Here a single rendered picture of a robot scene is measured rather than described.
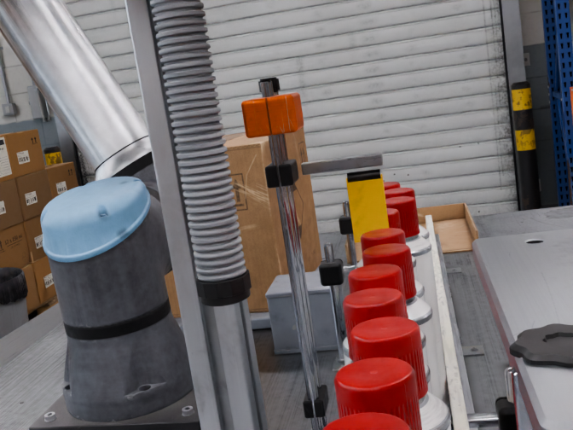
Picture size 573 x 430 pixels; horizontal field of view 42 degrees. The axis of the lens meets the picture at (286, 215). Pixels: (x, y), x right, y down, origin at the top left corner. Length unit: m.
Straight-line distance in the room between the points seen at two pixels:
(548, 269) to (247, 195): 0.97
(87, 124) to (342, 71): 4.09
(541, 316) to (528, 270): 0.04
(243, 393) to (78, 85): 0.47
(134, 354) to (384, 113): 4.22
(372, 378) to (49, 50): 0.72
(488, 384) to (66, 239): 0.50
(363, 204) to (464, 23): 4.31
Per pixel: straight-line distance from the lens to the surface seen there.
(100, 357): 0.82
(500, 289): 0.20
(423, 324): 0.51
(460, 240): 1.59
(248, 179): 1.16
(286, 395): 0.94
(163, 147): 0.58
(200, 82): 0.45
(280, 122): 0.59
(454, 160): 4.97
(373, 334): 0.35
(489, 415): 0.67
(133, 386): 0.82
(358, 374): 0.31
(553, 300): 0.19
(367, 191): 0.62
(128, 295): 0.79
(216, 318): 0.59
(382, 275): 0.45
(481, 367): 0.96
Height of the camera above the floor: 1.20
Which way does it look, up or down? 10 degrees down
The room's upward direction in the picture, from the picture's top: 8 degrees counter-clockwise
